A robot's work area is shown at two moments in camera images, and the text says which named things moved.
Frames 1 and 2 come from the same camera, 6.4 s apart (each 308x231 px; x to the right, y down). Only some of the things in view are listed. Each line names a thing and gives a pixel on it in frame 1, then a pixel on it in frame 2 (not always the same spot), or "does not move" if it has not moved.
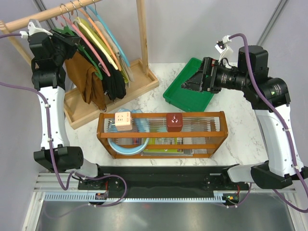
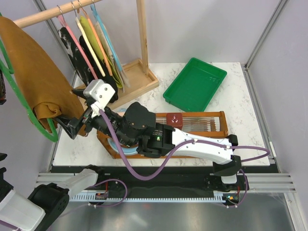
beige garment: [99, 26] -> [121, 75]
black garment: [113, 85] -> [108, 79]
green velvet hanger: [66, 30] -> [10, 75]
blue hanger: [93, 8] -> [95, 12]
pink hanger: [105, 69] -> [62, 18]
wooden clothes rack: [79, 111] does not move
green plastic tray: [185, 98] does not move
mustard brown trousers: [89, 84] -> [47, 86]
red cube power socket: [174, 122] does not move
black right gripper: [198, 82] -> [71, 126]
